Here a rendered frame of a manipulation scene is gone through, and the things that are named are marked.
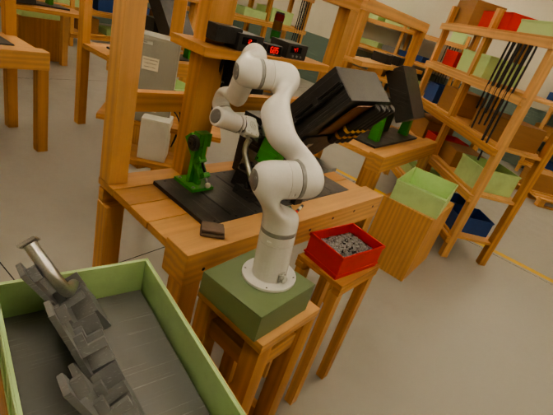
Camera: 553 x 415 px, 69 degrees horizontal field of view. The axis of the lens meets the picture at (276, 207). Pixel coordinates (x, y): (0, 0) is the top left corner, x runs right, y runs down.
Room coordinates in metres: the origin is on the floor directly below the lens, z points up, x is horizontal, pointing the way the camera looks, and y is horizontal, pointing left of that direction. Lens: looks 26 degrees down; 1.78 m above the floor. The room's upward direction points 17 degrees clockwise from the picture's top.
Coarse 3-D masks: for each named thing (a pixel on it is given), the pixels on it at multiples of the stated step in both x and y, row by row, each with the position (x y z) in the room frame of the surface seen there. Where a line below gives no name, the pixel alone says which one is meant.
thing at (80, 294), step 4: (80, 288) 0.84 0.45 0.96; (84, 288) 0.84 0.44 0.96; (56, 292) 0.74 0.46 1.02; (76, 292) 0.83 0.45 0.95; (80, 292) 0.76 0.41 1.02; (84, 292) 0.83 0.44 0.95; (56, 296) 0.74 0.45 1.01; (60, 296) 0.74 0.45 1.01; (72, 296) 0.75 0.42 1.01; (76, 296) 0.75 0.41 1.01; (80, 296) 0.76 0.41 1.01; (84, 296) 0.76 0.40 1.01; (56, 300) 0.73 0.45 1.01; (60, 300) 0.74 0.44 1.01; (64, 300) 0.74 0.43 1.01; (68, 300) 0.74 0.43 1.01; (72, 300) 0.75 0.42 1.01; (76, 300) 0.75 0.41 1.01; (80, 300) 0.76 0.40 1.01; (60, 304) 0.73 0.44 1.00; (68, 304) 0.74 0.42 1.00; (72, 304) 0.74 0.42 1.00
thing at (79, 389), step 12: (72, 372) 0.54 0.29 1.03; (60, 384) 0.44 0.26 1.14; (72, 384) 0.45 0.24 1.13; (84, 384) 0.46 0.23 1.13; (72, 396) 0.43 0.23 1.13; (84, 396) 0.45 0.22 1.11; (96, 396) 0.56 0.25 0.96; (132, 396) 0.61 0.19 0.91; (84, 408) 0.45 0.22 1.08; (132, 408) 0.58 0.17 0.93
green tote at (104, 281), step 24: (120, 264) 0.98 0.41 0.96; (144, 264) 1.04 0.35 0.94; (0, 288) 0.77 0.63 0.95; (24, 288) 0.81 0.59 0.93; (96, 288) 0.94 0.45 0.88; (120, 288) 0.99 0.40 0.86; (144, 288) 1.02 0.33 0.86; (0, 312) 0.69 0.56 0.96; (24, 312) 0.81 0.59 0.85; (168, 312) 0.89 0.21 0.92; (0, 336) 0.63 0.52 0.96; (168, 336) 0.88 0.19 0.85; (192, 336) 0.79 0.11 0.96; (0, 360) 0.67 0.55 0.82; (192, 360) 0.78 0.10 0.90; (216, 384) 0.69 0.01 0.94; (216, 408) 0.67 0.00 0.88; (240, 408) 0.63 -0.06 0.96
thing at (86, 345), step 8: (80, 328) 0.70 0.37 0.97; (80, 336) 0.63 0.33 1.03; (88, 336) 0.70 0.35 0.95; (96, 336) 0.71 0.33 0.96; (104, 336) 0.66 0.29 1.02; (80, 344) 0.62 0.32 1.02; (88, 344) 0.63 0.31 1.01; (96, 344) 0.64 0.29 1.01; (104, 344) 0.64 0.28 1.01; (80, 352) 0.61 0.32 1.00; (88, 352) 0.62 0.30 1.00
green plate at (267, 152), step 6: (264, 138) 1.93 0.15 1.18; (264, 144) 1.91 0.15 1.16; (258, 150) 1.92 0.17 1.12; (264, 150) 1.90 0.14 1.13; (270, 150) 1.88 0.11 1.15; (258, 156) 1.90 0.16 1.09; (264, 156) 1.88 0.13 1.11; (270, 156) 1.87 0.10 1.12; (276, 156) 1.86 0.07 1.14; (282, 156) 1.91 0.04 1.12
